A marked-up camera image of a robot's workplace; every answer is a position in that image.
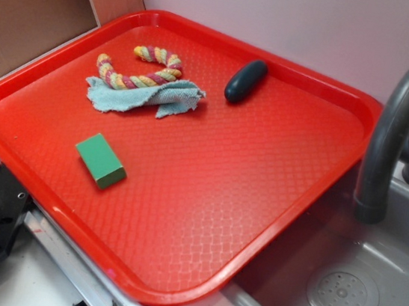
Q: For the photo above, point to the dark green plastic pickle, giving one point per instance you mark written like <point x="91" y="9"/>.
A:
<point x="245" y="80"/>

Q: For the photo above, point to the red plastic tray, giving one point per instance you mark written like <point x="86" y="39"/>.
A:
<point x="205" y="190"/>

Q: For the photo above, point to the light blue cloth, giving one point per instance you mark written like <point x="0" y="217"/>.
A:
<point x="172" y="98"/>

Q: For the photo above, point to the green wooden block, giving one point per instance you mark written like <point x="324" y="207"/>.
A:
<point x="101" y="161"/>

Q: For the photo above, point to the grey plastic sink basin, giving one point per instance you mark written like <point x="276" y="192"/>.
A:
<point x="327" y="258"/>

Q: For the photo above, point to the multicolour twisted rope toy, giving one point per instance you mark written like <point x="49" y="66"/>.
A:
<point x="171" y="71"/>

